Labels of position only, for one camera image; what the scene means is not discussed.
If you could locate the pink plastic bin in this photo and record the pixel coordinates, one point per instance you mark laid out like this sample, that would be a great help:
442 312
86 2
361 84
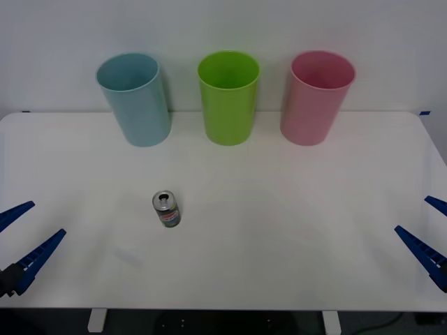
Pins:
311 111

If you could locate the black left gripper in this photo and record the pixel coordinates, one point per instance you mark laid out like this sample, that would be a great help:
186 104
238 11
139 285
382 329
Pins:
7 281

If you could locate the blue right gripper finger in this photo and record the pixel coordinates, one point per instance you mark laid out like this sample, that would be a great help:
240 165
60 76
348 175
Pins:
424 253
438 204

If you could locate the white table leg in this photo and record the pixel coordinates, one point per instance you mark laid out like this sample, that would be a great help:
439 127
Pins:
96 320
331 322

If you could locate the pale blue plastic bin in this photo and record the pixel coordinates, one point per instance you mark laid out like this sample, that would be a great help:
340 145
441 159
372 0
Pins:
139 111

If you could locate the dark drink can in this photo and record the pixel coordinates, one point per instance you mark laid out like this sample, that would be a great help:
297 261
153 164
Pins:
168 211

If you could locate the green plastic bin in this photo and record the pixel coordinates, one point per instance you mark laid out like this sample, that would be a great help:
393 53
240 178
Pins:
228 111

